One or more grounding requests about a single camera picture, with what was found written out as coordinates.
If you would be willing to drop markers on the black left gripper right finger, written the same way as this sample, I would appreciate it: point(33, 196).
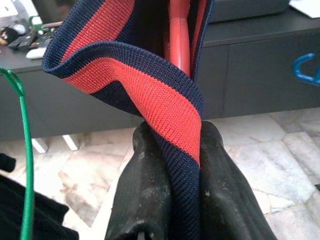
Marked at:
point(225, 195)

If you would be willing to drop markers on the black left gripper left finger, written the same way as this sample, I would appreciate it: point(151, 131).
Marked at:
point(142, 187)

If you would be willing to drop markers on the dark shirt with red trim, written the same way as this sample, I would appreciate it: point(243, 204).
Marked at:
point(150, 82)

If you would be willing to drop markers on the red plastic clothes hanger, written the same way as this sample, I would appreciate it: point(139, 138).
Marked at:
point(178, 42)

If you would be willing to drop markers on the green plastic clothes hanger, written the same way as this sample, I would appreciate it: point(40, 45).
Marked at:
point(26, 150)

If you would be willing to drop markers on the blue plastic clothes hanger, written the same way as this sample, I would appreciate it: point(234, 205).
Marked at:
point(303, 70)

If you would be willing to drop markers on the black fonemax LED shirt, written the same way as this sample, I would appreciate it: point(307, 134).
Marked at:
point(30, 215)

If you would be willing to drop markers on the black TV cabinet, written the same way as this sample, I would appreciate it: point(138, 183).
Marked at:
point(262, 75)

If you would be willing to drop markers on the small white device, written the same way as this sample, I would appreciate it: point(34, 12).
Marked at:
point(36, 53)

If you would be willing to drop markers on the black soundbar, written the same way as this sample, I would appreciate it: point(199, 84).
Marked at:
point(247, 7)

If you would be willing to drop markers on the white paper sheet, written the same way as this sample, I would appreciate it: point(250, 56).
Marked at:
point(306, 7)

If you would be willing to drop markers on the stack of white papers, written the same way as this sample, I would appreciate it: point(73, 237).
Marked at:
point(10, 10)

